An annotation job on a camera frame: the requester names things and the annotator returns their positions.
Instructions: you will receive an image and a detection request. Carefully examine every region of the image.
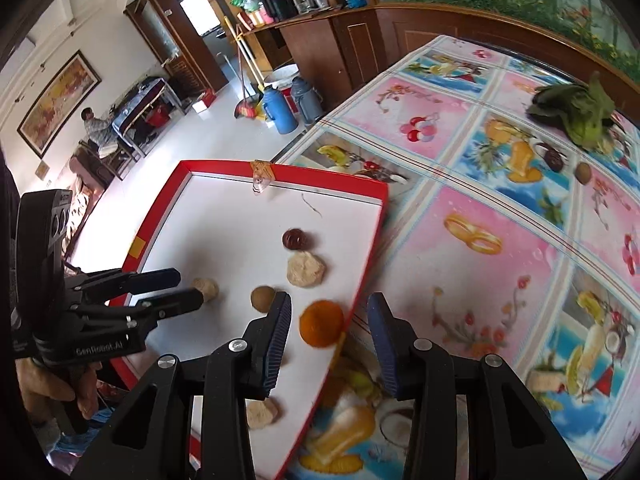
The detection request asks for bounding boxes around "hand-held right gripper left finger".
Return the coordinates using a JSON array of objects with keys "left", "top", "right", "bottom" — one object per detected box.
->
[{"left": 70, "top": 291, "right": 293, "bottom": 480}]

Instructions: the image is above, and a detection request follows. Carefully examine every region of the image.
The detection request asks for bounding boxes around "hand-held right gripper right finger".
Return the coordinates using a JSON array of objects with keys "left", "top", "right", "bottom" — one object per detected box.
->
[{"left": 367, "top": 292, "right": 588, "bottom": 480}]

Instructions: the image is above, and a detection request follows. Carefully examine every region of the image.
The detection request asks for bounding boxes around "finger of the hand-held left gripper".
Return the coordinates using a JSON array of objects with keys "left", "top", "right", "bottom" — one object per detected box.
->
[
  {"left": 127, "top": 286, "right": 204, "bottom": 323},
  {"left": 75, "top": 267, "right": 182, "bottom": 297}
]

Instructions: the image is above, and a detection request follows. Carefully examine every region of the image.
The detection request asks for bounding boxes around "beige crumbly snack chunk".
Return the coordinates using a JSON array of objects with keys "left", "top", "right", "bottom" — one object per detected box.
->
[
  {"left": 192, "top": 278, "right": 220, "bottom": 303},
  {"left": 529, "top": 367, "right": 563, "bottom": 392},
  {"left": 246, "top": 397, "right": 281, "bottom": 430},
  {"left": 286, "top": 252, "right": 327, "bottom": 288}
]

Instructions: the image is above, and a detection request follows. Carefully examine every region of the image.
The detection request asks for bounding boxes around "large orange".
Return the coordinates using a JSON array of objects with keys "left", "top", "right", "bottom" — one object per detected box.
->
[{"left": 299, "top": 300, "right": 346, "bottom": 347}]

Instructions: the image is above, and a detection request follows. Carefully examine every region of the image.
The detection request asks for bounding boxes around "red and white box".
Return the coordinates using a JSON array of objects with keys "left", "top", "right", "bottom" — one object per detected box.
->
[{"left": 102, "top": 160, "right": 390, "bottom": 480}]

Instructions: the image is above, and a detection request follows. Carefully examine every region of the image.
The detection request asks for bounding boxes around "person's left hand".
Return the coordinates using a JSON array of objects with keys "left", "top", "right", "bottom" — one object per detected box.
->
[{"left": 15, "top": 357, "right": 103, "bottom": 423}]

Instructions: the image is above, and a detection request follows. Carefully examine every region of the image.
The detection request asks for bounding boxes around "fruit print tablecloth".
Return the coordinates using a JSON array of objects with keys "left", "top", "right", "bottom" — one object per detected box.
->
[{"left": 275, "top": 35, "right": 640, "bottom": 480}]

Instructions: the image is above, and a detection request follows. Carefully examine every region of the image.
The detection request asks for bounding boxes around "blue folding table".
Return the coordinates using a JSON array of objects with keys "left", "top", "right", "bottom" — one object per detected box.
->
[{"left": 111, "top": 76, "right": 187, "bottom": 158}]

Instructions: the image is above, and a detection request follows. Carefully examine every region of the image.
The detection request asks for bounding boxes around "blue thermos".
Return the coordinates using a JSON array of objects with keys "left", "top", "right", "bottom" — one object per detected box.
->
[{"left": 261, "top": 85, "right": 298, "bottom": 135}]

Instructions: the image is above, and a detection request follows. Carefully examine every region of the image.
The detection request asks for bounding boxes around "broom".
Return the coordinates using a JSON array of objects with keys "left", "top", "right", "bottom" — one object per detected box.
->
[{"left": 223, "top": 17, "right": 271, "bottom": 120}]

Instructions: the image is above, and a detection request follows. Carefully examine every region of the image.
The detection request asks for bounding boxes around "grey thermos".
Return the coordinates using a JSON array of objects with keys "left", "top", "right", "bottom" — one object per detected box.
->
[{"left": 291, "top": 76, "right": 326, "bottom": 126}]

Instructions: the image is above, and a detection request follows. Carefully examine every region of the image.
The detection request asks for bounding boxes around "white bucket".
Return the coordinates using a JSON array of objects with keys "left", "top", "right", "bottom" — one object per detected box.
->
[{"left": 263, "top": 64, "right": 299, "bottom": 92}]

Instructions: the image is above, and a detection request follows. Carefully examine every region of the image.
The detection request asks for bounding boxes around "dark red date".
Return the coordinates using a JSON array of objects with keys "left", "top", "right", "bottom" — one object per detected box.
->
[{"left": 542, "top": 145, "right": 565, "bottom": 172}]

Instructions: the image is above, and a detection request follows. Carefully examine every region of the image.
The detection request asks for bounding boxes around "wooden cabinet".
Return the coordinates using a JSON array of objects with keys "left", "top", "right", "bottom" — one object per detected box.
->
[{"left": 240, "top": 2, "right": 640, "bottom": 116}]

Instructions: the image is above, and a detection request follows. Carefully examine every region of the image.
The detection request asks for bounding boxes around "black kettle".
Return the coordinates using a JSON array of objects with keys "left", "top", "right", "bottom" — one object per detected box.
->
[{"left": 262, "top": 0, "right": 296, "bottom": 21}]

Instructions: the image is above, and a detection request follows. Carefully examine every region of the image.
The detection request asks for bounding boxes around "green lettuce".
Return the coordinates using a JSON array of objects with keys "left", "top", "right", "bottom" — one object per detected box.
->
[{"left": 527, "top": 71, "right": 617, "bottom": 151}]

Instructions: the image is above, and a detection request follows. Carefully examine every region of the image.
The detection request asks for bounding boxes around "framed wall painting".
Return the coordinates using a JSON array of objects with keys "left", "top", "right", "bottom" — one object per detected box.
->
[{"left": 16, "top": 50, "right": 102, "bottom": 158}]

